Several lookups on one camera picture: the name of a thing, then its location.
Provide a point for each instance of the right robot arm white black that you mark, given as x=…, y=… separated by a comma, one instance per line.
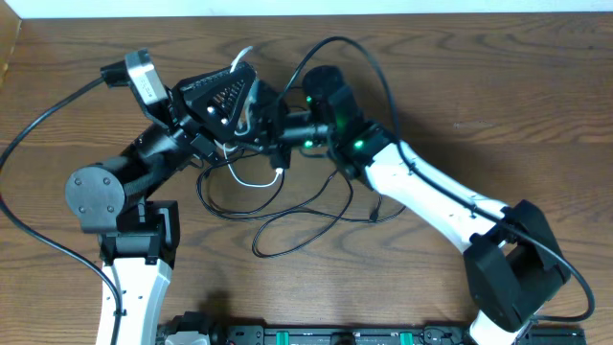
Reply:
x=512, y=260

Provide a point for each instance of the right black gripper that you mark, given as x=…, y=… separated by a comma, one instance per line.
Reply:
x=268, y=136

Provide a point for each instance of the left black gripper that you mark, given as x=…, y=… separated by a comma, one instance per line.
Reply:
x=208, y=103

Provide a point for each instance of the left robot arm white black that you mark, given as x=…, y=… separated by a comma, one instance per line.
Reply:
x=138, y=237

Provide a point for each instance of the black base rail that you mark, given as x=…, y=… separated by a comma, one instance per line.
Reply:
x=194, y=327

